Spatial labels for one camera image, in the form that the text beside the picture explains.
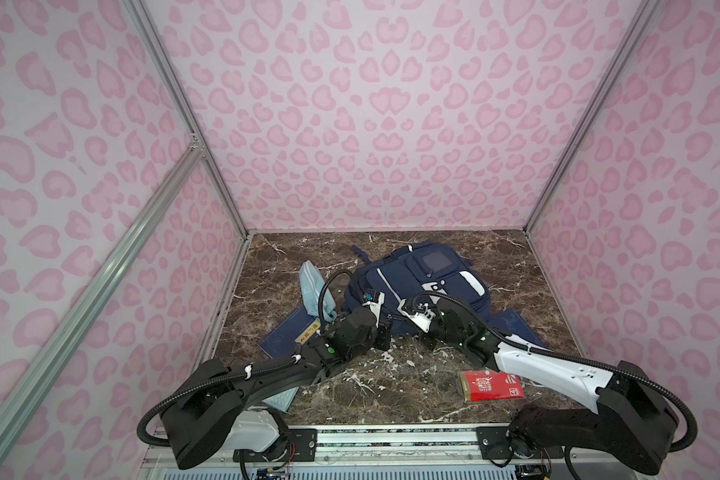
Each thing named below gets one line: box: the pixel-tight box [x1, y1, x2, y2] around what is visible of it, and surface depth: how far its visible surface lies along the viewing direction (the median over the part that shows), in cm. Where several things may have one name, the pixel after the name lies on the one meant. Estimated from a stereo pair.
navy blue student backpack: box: [344, 241, 492, 335], surface depth 102 cm
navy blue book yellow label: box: [486, 308, 545, 347], surface depth 95 cm
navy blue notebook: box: [258, 306, 321, 359], surface depth 94 cm
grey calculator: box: [262, 386, 300, 413], surface depth 81 cm
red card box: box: [458, 370, 525, 401], surface depth 83 cm
